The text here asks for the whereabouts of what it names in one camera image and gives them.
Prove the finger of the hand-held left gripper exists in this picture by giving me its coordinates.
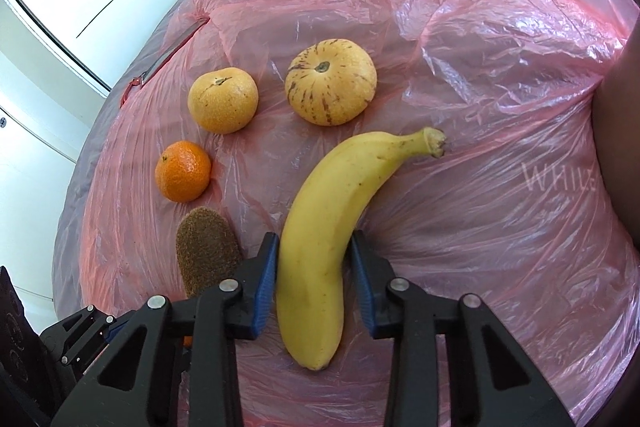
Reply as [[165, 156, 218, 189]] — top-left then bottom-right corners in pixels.
[[39, 306, 132, 368]]

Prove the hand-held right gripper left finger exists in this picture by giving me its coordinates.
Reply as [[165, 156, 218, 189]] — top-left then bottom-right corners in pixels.
[[50, 232, 281, 427]]

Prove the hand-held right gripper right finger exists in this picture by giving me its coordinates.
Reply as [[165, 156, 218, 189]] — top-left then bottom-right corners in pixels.
[[348, 229, 576, 427]]

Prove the yellow banana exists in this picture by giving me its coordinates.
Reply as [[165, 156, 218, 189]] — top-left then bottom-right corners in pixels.
[[276, 127, 447, 371]]

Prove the brown kiwi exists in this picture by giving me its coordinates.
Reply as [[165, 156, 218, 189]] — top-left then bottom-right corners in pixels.
[[176, 207, 245, 300]]

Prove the golden round pear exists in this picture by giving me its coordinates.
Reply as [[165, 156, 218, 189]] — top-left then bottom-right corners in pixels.
[[188, 68, 260, 135]]

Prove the striped yellow pepino melon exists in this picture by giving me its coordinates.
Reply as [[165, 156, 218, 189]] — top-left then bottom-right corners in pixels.
[[284, 39, 378, 126]]

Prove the pink plastic sheet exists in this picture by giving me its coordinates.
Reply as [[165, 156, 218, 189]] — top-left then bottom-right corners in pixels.
[[77, 0, 640, 427]]

